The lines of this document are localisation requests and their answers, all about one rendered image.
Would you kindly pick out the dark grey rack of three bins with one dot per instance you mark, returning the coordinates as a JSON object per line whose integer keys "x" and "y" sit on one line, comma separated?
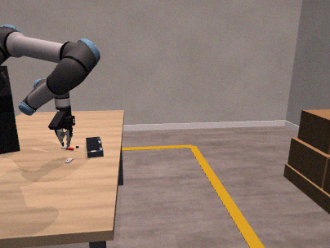
{"x": 94, "y": 143}

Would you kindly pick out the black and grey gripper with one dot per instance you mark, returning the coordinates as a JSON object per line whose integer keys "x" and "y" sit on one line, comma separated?
{"x": 67, "y": 125}

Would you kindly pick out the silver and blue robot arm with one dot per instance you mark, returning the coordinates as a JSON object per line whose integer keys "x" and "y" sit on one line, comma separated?
{"x": 75, "y": 61}

